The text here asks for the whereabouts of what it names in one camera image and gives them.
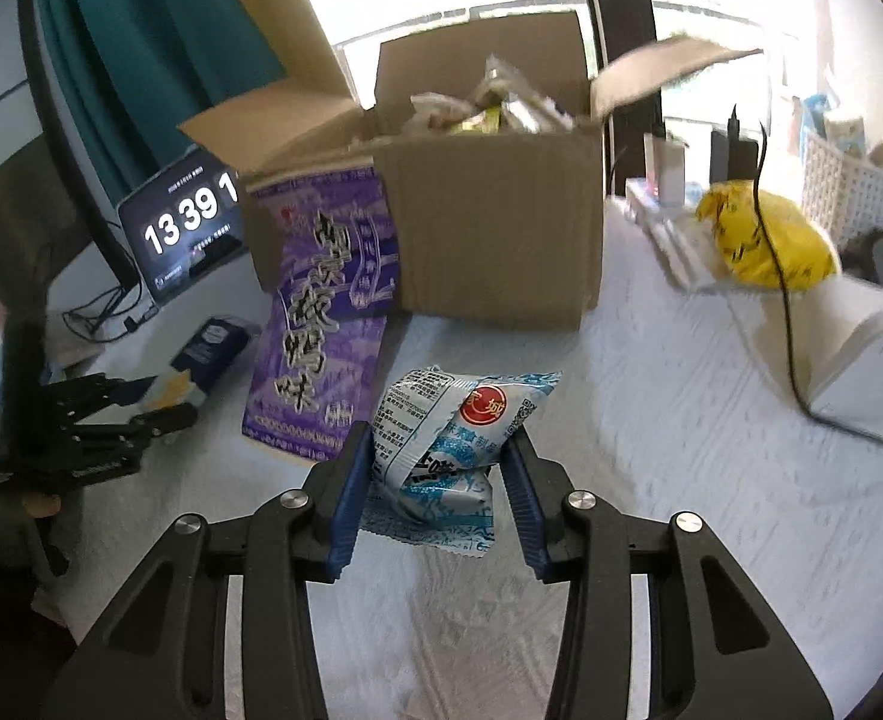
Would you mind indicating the black vertical pole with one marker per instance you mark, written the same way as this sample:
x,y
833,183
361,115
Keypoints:
x,y
73,127

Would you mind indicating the black tablet clock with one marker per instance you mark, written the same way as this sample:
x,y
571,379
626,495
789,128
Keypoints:
x,y
178,240

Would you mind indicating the blue white carton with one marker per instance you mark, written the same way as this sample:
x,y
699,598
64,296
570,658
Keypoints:
x,y
845,135

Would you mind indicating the blue white patterned snack packet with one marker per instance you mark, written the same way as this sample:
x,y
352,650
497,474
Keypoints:
x,y
441,420

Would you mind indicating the white charger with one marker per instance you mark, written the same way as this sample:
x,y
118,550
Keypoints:
x,y
666,165

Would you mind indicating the brown cardboard box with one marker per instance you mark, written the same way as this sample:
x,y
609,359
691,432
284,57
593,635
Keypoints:
x,y
486,240

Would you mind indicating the purple snack bag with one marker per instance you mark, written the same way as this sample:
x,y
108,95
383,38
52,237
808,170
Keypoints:
x,y
321,330

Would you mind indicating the black window frame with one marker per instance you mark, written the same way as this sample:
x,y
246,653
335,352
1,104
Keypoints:
x,y
614,0

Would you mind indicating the person's left hand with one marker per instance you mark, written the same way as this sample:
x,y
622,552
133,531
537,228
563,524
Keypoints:
x,y
40,504

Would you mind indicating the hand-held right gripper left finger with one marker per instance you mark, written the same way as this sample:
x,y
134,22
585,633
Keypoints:
x,y
351,495

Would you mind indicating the white plastic basket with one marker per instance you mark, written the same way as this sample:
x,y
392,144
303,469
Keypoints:
x,y
846,195

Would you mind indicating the pile of mixed packets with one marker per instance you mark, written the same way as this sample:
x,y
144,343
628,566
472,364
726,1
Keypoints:
x,y
486,109

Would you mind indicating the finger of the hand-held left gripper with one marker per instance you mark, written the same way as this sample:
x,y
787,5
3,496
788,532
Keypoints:
x,y
148,427
100,394

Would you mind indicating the yellow plush bag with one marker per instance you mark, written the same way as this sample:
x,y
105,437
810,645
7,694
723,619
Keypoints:
x,y
756,240

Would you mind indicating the white plastic device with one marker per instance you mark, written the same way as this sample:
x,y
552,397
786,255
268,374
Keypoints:
x,y
869,360

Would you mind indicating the black charger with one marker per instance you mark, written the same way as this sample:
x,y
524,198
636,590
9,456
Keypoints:
x,y
734,154

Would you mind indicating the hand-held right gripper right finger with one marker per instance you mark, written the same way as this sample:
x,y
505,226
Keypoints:
x,y
524,502

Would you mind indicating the yellow curtain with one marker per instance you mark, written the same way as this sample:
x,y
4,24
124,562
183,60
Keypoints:
x,y
291,15

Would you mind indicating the teal curtain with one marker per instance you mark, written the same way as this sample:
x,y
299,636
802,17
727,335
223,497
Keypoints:
x,y
148,52

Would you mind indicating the person's left forearm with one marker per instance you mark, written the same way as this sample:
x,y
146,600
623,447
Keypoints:
x,y
6,532

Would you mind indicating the dark blue small box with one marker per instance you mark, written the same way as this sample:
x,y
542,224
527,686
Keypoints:
x,y
216,345

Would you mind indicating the white power strip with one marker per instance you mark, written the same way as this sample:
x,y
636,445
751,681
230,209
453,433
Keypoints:
x,y
674,247

